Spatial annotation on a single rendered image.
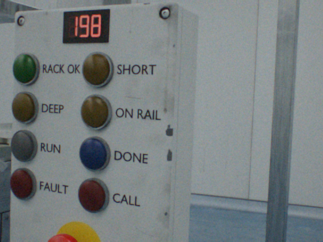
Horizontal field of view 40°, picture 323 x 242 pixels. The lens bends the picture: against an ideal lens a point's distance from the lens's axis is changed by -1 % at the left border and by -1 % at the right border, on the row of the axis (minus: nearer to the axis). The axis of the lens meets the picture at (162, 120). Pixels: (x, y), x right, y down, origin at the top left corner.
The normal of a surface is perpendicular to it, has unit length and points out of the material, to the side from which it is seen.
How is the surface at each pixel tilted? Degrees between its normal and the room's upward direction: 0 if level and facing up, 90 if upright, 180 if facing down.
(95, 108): 88
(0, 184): 90
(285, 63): 90
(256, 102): 90
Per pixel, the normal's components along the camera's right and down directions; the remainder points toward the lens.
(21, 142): -0.41, -0.02
